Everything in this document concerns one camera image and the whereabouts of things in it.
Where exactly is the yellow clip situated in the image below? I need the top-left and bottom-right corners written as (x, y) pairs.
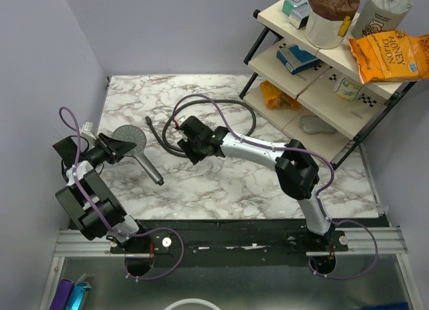
top-left (338, 15), bottom-right (352, 38)

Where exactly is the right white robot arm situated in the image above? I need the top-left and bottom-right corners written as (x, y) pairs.
top-left (176, 116), bottom-right (334, 251)

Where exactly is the white cup brown lid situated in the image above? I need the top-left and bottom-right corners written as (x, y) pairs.
top-left (305, 0), bottom-right (360, 49)

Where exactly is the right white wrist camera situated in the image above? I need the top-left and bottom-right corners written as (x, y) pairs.
top-left (176, 115), bottom-right (187, 127)

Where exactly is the white round rim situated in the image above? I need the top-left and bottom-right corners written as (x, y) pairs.
top-left (164, 298), bottom-right (221, 310)

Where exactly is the teal small box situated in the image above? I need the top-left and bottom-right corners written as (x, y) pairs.
top-left (282, 0), bottom-right (308, 16)

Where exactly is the grey cylindrical canister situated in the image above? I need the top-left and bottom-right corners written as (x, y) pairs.
top-left (351, 0), bottom-right (414, 38)

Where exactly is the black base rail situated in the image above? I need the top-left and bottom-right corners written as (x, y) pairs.
top-left (111, 219), bottom-right (348, 268)

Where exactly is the cream three-tier shelf rack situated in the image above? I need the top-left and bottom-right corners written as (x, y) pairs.
top-left (239, 1), bottom-right (414, 168)

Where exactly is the silver small box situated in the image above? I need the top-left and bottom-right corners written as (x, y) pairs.
top-left (288, 4), bottom-right (310, 30)

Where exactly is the orange honey dijon bag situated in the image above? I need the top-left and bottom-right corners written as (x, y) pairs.
top-left (349, 30), bottom-right (428, 84)

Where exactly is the grey shower head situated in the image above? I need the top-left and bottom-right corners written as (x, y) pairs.
top-left (112, 125), bottom-right (164, 186)

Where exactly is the black metal shower hose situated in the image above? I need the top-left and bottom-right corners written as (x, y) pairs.
top-left (145, 99), bottom-right (258, 156)

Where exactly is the blue box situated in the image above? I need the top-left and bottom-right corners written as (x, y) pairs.
top-left (276, 44), bottom-right (321, 75)

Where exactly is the orange snack bag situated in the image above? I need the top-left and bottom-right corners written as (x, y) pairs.
top-left (259, 81), bottom-right (300, 110)

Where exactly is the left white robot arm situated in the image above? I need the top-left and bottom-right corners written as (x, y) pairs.
top-left (53, 134), bottom-right (149, 253)

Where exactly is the purple box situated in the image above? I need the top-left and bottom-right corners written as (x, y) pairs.
top-left (49, 279), bottom-right (74, 310)

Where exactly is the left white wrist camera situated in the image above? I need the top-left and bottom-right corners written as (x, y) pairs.
top-left (80, 121), bottom-right (96, 139)

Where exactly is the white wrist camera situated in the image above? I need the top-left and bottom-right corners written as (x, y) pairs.
top-left (176, 115), bottom-right (187, 127)
top-left (80, 121), bottom-right (96, 139)

